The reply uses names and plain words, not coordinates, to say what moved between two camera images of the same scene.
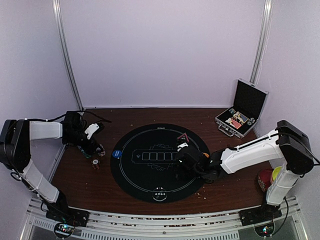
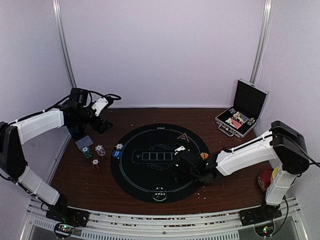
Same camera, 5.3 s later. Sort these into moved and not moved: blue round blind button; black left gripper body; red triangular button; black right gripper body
Moved: black left gripper body
Not moved: red triangular button; black right gripper body; blue round blind button
